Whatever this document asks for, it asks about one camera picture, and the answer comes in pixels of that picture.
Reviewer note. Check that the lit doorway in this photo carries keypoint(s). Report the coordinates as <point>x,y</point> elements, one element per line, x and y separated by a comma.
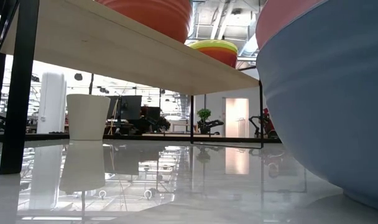
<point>237,118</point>

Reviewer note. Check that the pink bowl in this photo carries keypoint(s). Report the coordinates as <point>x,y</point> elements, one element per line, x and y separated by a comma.
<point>279,15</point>

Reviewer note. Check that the black pole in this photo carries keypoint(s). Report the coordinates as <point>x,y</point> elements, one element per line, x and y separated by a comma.
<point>91,84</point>

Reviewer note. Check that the black metal shelf leg frame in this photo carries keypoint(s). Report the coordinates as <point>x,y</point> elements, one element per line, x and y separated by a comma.
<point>16,109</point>
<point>262,118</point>

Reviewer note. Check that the white cup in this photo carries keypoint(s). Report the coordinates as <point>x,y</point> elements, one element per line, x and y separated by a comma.
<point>88,116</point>

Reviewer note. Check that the white column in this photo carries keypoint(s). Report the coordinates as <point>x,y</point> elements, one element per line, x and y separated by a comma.
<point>53,102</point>

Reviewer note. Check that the blue bowl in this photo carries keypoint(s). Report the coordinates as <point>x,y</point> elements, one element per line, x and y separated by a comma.
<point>332,109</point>

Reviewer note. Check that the large orange bowl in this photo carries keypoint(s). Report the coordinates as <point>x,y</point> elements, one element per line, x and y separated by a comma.
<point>154,15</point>

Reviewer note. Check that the black room chair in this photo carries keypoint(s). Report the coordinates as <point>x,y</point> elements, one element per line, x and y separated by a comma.
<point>151,119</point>

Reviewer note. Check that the black computer monitor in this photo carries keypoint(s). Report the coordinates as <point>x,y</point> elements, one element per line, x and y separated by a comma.
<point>131,107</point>

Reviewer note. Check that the black table edge rail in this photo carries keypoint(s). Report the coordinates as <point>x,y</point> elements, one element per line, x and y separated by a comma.
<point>52,136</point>

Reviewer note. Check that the green potted plant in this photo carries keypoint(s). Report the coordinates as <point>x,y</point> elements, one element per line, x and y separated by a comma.
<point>204,114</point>

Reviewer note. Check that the green bowl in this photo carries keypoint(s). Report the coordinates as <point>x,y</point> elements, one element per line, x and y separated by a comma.
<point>214,43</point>

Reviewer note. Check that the yellow orange bowl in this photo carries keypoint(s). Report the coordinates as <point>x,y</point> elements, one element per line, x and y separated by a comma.
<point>221,48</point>

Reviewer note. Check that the white room table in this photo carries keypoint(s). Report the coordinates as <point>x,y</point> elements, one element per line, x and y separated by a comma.
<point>181,125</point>

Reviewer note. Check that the wooden shelf with black legs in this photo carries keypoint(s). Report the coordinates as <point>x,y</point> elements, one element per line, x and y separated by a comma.
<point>114,46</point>

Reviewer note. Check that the red bowl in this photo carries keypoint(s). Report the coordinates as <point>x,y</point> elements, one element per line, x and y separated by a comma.
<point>223,57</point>

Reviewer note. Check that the black round ceiling fixture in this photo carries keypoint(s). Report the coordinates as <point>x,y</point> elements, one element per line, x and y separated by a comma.
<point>78,76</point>

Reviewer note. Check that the red and black machine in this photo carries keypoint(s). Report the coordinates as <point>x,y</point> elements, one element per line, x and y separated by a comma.
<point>268,124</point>

